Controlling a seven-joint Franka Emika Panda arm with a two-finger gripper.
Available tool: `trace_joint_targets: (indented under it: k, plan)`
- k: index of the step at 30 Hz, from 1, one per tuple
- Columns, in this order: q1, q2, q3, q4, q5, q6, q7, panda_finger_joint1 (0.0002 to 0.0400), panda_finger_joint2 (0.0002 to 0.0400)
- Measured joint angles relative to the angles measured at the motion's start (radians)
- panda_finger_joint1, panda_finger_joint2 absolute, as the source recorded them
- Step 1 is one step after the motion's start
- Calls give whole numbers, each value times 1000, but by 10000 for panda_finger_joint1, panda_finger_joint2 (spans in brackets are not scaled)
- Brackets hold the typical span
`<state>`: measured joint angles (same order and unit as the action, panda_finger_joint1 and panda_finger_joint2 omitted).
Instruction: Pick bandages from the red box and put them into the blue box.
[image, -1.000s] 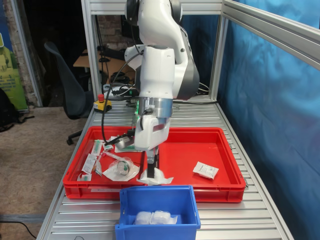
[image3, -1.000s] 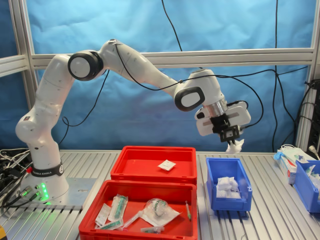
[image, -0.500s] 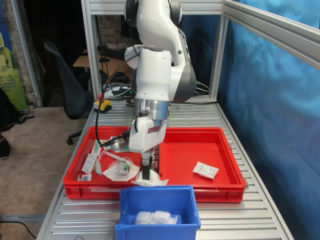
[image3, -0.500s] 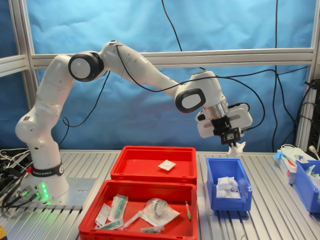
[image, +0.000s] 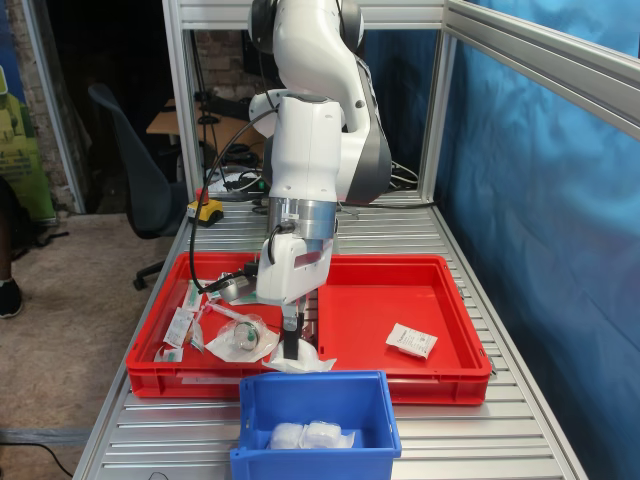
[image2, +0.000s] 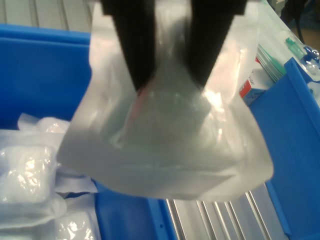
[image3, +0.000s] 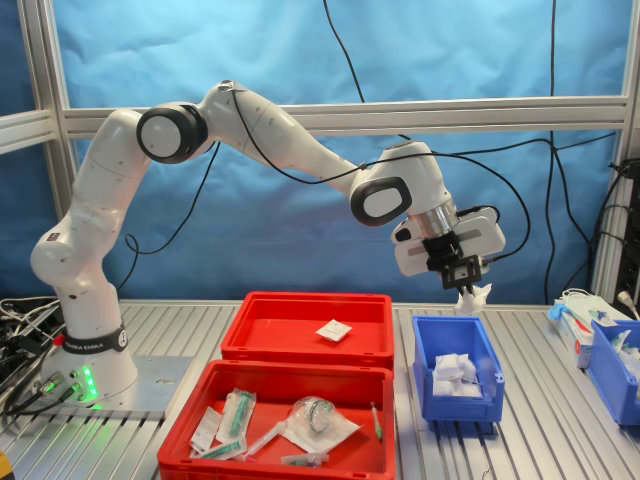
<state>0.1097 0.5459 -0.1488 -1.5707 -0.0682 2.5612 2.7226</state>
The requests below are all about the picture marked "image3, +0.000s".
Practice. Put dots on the white power plug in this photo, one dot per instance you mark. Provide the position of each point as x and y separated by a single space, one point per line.
625 299

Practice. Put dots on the pink tipped syringe package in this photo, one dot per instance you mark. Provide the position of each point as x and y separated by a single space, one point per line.
265 437

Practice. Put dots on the red plastic crate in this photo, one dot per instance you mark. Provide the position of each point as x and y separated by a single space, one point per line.
270 385
370 330

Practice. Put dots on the small green cannula packet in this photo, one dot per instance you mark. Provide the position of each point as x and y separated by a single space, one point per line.
300 461

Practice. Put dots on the blue fabric backdrop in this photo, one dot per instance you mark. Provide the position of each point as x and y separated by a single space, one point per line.
450 50

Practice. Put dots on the slim green syringe package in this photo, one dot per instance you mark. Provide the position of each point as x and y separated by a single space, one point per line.
222 449

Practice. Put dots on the black equipment rack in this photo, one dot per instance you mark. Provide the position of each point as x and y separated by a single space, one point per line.
632 250

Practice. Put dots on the coiled tubing clear package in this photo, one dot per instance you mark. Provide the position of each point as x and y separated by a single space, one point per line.
320 420

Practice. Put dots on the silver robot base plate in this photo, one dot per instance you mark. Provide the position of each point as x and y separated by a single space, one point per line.
160 385

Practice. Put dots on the pile of clear medical packets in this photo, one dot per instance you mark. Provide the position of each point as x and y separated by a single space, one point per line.
627 350

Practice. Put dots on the flat printed bandage packet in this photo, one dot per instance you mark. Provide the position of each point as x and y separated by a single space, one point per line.
332 331

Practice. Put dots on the white printed paper packet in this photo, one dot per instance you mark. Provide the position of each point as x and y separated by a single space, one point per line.
205 430

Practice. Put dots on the cardboard face mask box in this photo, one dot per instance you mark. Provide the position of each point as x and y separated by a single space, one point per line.
575 345

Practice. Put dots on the light blue face masks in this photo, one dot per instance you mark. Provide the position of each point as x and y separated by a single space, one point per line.
580 305

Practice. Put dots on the aluminium profile frame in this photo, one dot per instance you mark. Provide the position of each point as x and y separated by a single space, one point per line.
500 107

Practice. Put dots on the grey wrist camera black mount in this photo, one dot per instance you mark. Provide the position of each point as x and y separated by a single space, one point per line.
460 274

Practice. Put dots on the white bandage roll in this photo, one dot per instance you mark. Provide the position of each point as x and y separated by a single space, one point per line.
455 367
457 389
472 304

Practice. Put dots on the blue plastic storage bin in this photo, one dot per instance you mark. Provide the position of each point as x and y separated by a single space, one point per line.
607 380
465 407

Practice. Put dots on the large green syringe package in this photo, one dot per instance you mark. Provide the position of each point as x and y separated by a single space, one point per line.
237 415

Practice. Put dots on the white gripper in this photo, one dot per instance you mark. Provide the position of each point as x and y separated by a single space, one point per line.
412 257

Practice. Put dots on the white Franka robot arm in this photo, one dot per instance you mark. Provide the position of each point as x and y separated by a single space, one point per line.
75 250

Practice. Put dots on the thin green tipped needle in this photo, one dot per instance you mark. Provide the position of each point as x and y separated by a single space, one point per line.
377 425

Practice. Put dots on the yellow emergency stop button box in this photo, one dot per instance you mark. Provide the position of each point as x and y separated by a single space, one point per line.
4 467

